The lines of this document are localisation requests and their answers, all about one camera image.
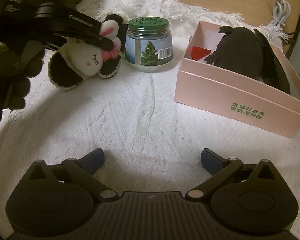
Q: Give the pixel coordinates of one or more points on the red white rocket toy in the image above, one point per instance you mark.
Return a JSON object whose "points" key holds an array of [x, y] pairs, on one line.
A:
{"points": [[198, 53]]}

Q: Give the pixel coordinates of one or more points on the black white bunny plush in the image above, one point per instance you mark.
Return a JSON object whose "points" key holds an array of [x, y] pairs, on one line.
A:
{"points": [[77, 60]]}

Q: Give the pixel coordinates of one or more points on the white woven tablecloth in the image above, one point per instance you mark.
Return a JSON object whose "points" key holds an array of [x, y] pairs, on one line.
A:
{"points": [[151, 142]]}

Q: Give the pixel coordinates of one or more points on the pink cardboard box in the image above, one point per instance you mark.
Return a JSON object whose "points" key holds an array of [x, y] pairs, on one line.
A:
{"points": [[236, 96]]}

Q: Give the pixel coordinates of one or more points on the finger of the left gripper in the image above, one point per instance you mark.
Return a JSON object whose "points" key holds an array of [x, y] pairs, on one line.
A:
{"points": [[67, 19], [93, 39]]}

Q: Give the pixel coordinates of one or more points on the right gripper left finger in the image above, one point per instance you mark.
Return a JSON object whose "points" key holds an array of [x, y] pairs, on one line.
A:
{"points": [[81, 171]]}

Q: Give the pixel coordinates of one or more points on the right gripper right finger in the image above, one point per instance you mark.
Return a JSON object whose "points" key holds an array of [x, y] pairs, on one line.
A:
{"points": [[221, 170]]}

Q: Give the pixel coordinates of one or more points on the green lid glass jar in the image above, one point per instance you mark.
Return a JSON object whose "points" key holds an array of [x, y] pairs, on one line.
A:
{"points": [[149, 43]]}

